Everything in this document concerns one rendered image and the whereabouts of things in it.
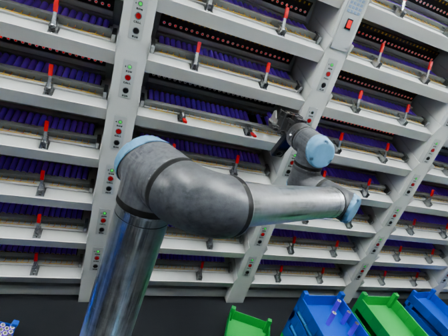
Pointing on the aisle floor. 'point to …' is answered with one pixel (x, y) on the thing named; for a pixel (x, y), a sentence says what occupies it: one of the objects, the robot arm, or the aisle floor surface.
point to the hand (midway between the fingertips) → (273, 121)
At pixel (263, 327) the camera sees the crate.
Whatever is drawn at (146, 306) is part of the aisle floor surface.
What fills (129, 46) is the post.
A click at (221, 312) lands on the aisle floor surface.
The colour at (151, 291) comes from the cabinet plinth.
